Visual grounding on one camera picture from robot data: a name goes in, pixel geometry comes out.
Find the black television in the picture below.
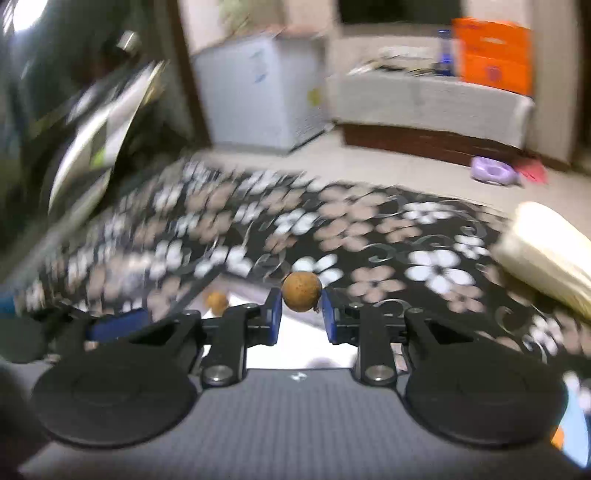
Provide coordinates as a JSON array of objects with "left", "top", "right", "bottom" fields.
[{"left": 339, "top": 0, "right": 463, "bottom": 24}]

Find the brown longan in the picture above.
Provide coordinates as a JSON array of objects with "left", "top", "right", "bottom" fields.
[
  {"left": 206, "top": 292, "right": 230, "bottom": 317},
  {"left": 281, "top": 272, "right": 323, "bottom": 313}
]

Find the black floral table cover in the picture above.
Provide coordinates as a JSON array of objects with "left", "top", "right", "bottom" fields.
[{"left": 0, "top": 157, "right": 591, "bottom": 394}]

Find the orange gift box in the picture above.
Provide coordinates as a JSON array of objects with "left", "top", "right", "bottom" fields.
[{"left": 452, "top": 17, "right": 534, "bottom": 96}]

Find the cloth-covered tv cabinet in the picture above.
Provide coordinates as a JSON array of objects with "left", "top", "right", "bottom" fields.
[{"left": 331, "top": 46, "right": 537, "bottom": 149}]

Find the dark wooden tv cabinet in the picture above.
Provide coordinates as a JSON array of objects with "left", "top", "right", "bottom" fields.
[{"left": 341, "top": 122, "right": 528, "bottom": 168}]

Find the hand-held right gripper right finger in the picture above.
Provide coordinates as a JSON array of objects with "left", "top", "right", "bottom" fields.
[{"left": 320, "top": 290, "right": 470, "bottom": 388}]

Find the red floor mat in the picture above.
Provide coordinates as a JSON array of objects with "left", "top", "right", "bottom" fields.
[{"left": 514, "top": 159, "right": 550, "bottom": 184}]

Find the cardboard sheet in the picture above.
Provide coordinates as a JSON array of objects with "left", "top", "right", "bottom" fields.
[{"left": 257, "top": 25, "right": 325, "bottom": 38}]

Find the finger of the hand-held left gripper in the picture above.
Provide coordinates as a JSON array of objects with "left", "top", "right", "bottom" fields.
[{"left": 41, "top": 305, "right": 151, "bottom": 346}]

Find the napa cabbage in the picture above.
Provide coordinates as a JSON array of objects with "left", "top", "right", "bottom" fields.
[{"left": 491, "top": 201, "right": 591, "bottom": 322}]

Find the white chest freezer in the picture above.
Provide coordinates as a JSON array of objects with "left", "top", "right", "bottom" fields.
[{"left": 191, "top": 33, "right": 329, "bottom": 154}]

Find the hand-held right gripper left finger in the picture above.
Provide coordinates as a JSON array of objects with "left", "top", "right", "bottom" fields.
[{"left": 127, "top": 288, "right": 284, "bottom": 388}]

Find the blue glass bottle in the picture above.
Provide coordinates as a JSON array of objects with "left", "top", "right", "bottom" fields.
[{"left": 436, "top": 28, "right": 456, "bottom": 77}]

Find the purple pet bowl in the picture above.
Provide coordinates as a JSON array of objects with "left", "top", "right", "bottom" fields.
[{"left": 469, "top": 156, "right": 517, "bottom": 186}]

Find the blue cartoon plate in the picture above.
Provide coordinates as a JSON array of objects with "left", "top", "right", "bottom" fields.
[{"left": 560, "top": 373, "right": 591, "bottom": 468}]

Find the white box with black rim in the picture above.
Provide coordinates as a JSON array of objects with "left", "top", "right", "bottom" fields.
[{"left": 194, "top": 272, "right": 408, "bottom": 371}]

